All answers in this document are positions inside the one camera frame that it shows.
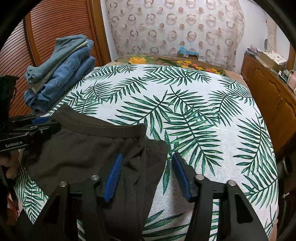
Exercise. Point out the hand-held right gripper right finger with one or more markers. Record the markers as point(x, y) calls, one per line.
point(182, 178)

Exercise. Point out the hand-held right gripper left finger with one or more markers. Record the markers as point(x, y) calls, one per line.
point(113, 178)

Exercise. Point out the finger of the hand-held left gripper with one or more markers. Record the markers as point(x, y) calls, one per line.
point(40, 120)
point(44, 130)

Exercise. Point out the person's left hand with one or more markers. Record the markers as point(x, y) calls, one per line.
point(8, 165)

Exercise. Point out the grey folded garment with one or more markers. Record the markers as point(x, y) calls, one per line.
point(38, 86)

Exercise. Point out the blue denim jeans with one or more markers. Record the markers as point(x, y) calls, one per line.
point(69, 71)

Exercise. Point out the leaf print bedsheet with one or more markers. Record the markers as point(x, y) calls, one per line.
point(185, 115)

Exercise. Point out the person's red clothing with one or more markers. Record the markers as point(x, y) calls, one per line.
point(11, 206)

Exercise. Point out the light blue folded garment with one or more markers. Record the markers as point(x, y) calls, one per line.
point(57, 55)

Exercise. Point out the wooden louvered wardrobe door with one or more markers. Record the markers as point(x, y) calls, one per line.
point(57, 23)

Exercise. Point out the floral blanket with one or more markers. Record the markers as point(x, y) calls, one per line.
point(138, 60)

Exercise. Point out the wooden sideboard cabinet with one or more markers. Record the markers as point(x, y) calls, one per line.
point(272, 99)

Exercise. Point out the blue plastic packet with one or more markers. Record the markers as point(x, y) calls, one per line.
point(187, 51)

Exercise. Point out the pink bottle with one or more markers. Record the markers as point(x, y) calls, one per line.
point(292, 80)

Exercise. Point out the cardboard box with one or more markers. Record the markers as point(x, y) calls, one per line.
point(272, 59)

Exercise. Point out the circle print curtain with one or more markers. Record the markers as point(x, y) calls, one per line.
point(173, 27)

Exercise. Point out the beige curtain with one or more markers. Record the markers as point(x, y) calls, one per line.
point(272, 34)

